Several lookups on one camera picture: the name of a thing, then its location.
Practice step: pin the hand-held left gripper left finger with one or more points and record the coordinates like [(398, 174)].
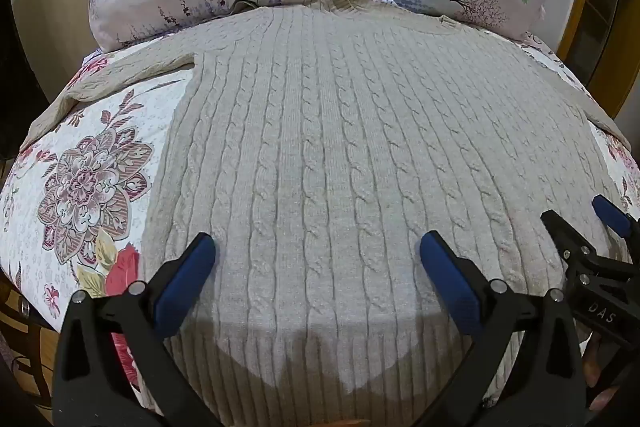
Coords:
[(184, 283)]

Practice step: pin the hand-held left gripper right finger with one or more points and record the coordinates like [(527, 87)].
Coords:
[(451, 288)]

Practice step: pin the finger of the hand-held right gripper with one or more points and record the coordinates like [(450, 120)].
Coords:
[(567, 234), (611, 216)]

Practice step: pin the person's right hand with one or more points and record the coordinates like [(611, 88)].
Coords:
[(597, 369)]

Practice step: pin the floral bed sheet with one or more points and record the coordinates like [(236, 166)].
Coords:
[(75, 187)]

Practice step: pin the wooden furniture panel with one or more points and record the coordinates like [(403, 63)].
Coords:
[(595, 7)]

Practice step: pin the wooden bed frame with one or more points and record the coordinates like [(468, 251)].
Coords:
[(25, 347)]

